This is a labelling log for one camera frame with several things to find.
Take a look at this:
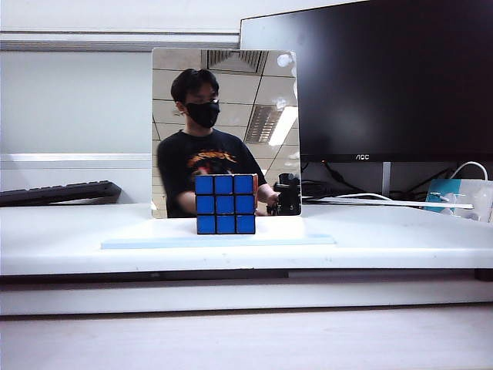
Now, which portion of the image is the silver monitor stand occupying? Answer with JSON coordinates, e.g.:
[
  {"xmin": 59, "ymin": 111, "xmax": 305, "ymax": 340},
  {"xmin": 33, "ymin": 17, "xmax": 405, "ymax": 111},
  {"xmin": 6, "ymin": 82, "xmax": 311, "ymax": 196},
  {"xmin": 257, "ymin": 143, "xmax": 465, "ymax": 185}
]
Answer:
[{"xmin": 304, "ymin": 161, "xmax": 475, "ymax": 211}]

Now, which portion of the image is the teal cardboard box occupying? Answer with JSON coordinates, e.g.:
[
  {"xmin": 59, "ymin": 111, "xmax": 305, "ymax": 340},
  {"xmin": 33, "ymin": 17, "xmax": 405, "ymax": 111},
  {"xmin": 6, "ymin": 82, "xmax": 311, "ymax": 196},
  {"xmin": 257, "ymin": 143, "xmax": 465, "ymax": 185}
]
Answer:
[{"xmin": 422, "ymin": 178, "xmax": 470, "ymax": 214}]

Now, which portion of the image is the light blue mirror base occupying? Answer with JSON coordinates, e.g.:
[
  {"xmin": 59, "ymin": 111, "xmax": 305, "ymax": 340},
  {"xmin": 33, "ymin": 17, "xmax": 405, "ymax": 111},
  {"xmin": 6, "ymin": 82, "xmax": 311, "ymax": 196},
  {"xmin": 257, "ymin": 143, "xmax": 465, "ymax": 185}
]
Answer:
[{"xmin": 100, "ymin": 232, "xmax": 337, "ymax": 251}]

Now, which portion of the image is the black keyboard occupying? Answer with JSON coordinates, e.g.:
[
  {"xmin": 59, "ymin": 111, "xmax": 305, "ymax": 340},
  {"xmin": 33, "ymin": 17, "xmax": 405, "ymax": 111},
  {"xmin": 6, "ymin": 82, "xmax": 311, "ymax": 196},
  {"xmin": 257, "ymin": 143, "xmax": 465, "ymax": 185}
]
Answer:
[{"xmin": 0, "ymin": 179, "xmax": 122, "ymax": 207}]

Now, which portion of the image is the black cable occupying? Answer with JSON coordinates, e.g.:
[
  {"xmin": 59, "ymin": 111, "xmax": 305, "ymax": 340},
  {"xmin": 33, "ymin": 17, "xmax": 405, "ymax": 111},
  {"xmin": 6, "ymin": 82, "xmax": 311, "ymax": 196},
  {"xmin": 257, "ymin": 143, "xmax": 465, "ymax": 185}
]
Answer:
[
  {"xmin": 391, "ymin": 166, "xmax": 456, "ymax": 196},
  {"xmin": 302, "ymin": 161, "xmax": 383, "ymax": 197}
]

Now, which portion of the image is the Rubik's cube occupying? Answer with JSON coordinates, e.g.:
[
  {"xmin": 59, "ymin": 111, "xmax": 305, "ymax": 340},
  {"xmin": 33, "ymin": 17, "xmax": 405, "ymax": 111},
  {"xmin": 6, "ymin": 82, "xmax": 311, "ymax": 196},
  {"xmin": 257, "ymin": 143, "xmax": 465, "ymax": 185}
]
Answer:
[{"xmin": 194, "ymin": 173, "xmax": 259, "ymax": 236}]

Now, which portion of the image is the black AOC monitor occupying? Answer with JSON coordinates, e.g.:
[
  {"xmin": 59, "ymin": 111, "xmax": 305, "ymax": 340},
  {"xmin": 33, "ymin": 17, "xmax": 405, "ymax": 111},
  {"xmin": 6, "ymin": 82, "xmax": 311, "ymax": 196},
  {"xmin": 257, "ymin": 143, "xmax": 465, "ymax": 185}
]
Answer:
[{"xmin": 240, "ymin": 0, "xmax": 493, "ymax": 163}]

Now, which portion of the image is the frameless square mirror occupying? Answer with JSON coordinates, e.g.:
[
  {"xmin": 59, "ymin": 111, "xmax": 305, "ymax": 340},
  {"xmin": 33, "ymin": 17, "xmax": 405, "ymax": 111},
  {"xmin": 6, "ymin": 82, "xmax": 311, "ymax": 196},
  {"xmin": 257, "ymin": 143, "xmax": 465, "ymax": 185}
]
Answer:
[{"xmin": 149, "ymin": 47, "xmax": 304, "ymax": 220}]

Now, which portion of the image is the white cable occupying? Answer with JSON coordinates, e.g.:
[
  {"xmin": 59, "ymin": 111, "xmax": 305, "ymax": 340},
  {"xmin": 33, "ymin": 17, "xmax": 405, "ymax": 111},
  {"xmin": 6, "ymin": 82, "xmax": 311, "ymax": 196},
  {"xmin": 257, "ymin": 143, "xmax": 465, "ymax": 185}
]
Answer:
[{"xmin": 448, "ymin": 161, "xmax": 490, "ymax": 182}]

